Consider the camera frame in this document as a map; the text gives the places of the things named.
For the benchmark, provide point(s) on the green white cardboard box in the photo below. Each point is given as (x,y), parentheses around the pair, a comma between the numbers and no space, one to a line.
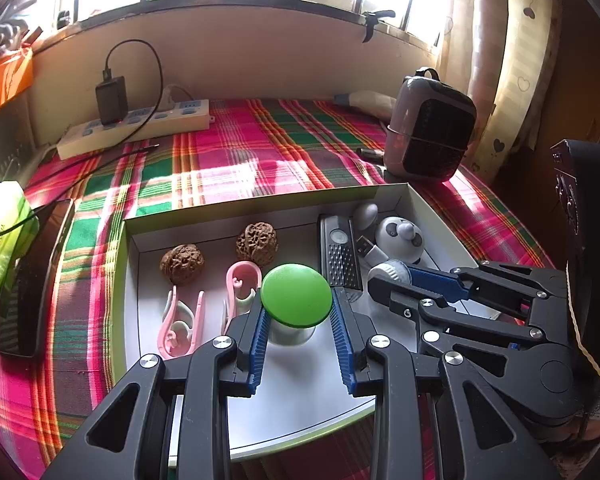
(290,410)

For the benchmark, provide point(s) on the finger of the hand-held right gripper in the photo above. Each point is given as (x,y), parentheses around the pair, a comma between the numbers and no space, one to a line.
(435,280)
(400,300)

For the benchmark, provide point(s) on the pink plastic clip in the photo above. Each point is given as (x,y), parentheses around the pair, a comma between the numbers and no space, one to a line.
(198,320)
(235,280)

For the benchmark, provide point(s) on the brown wrinkled walnut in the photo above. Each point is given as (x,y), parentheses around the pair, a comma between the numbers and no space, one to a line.
(256,245)
(181,259)

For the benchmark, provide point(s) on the small grey mushroom figure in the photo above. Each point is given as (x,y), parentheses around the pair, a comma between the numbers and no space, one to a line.
(366,215)

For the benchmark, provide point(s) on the black smartphone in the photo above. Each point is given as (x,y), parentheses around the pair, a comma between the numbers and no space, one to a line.
(30,280)

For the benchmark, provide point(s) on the small dark metal cylinder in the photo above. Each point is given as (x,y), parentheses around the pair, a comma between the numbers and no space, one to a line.
(370,152)

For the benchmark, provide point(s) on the orange plastic tray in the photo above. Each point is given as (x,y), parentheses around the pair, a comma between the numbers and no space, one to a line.
(5,85)

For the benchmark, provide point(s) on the grey space heater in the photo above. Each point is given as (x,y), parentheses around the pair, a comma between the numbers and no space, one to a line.
(430,130)

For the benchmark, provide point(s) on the cream heart print curtain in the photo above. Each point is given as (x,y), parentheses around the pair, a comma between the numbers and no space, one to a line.
(515,60)

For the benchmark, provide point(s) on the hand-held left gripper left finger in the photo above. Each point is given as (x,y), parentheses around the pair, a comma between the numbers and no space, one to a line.
(257,350)

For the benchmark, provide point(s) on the black charger adapter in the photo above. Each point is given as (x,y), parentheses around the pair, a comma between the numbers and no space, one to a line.
(111,102)

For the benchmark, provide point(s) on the black bike light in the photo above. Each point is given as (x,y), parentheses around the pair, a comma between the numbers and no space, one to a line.
(337,260)

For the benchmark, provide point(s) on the white round USB gadget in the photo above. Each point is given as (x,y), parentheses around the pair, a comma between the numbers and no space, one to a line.
(392,271)

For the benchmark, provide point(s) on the pink green plaid blanket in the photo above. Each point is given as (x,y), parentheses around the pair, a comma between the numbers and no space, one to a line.
(230,160)

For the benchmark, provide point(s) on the green tissue pack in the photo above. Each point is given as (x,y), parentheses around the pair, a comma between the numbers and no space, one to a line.
(2,250)

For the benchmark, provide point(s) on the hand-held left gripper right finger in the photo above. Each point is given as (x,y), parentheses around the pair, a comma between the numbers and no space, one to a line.
(342,350)

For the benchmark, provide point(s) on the grey white panda gadget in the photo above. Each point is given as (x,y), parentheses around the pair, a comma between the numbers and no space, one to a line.
(395,245)

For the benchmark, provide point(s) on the cream cloth bundle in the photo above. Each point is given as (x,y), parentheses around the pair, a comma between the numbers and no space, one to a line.
(367,102)

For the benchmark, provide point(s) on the brown wooden cabinet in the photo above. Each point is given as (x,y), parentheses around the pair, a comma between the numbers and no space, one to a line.
(580,85)

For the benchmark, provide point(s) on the white power strip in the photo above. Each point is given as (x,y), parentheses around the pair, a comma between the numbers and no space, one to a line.
(145,122)

